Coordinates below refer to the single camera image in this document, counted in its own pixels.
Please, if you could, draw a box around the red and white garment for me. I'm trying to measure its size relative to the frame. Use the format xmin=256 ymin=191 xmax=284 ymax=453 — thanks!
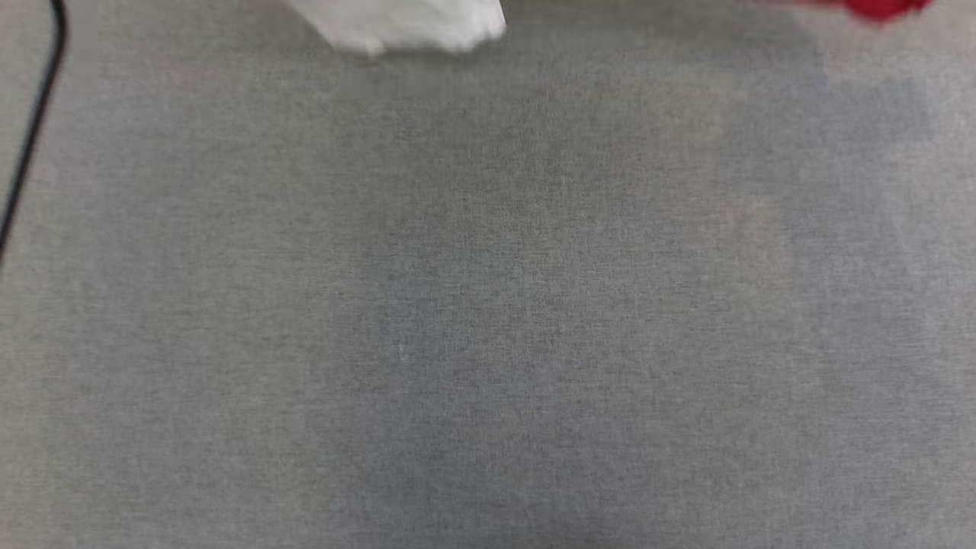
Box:
xmin=286 ymin=0 xmax=936 ymax=59

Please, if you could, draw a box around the grey fabric sofa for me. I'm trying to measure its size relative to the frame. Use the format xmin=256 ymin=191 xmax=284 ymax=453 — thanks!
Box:
xmin=0 ymin=0 xmax=976 ymax=549

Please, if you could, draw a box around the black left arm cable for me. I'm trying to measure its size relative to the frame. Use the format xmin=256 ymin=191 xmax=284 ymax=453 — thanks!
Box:
xmin=0 ymin=0 xmax=69 ymax=262

